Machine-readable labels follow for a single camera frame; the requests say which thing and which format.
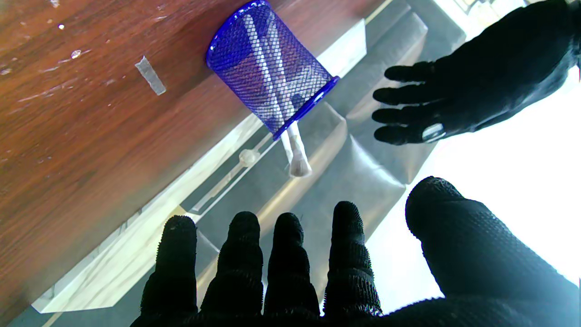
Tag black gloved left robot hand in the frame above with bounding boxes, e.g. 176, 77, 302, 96
371, 0, 581, 146

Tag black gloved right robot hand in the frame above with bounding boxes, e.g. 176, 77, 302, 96
131, 176, 581, 327

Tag blue mesh holder cup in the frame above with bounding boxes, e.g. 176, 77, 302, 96
206, 0, 340, 140

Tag dark leather sofa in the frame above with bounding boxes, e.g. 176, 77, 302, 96
132, 0, 468, 327

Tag grey tape strip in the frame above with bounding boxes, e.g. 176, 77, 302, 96
135, 56, 167, 96

